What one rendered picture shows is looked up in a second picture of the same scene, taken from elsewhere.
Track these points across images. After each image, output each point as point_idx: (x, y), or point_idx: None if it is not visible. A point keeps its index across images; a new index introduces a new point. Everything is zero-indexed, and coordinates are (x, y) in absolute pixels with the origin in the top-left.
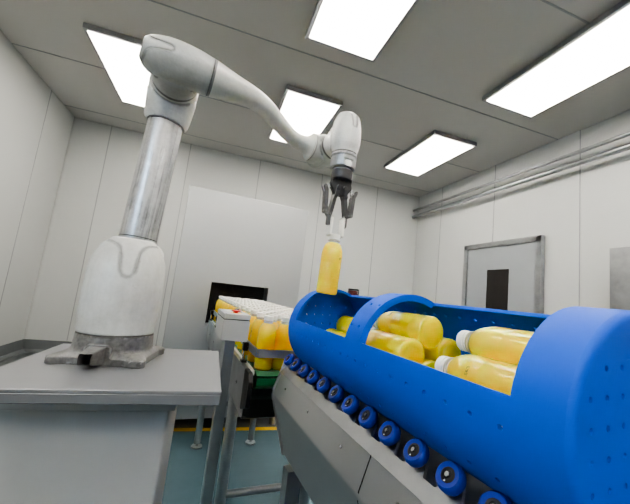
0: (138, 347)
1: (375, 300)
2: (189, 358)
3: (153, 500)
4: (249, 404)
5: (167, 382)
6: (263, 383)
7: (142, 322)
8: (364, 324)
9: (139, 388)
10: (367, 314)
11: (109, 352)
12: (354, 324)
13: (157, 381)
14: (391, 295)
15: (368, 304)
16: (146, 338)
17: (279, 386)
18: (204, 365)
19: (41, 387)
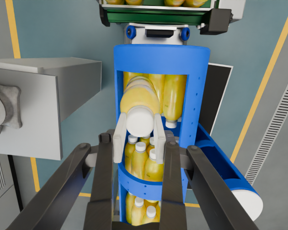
0: (8, 120)
1: (131, 184)
2: (39, 103)
3: (64, 119)
4: (109, 26)
5: (38, 148)
6: (115, 22)
7: None
8: (120, 180)
9: (30, 155)
10: (122, 182)
11: None
12: (119, 170)
13: (34, 147)
14: (141, 192)
15: (127, 180)
16: (6, 118)
17: (125, 38)
18: (50, 121)
19: (0, 152)
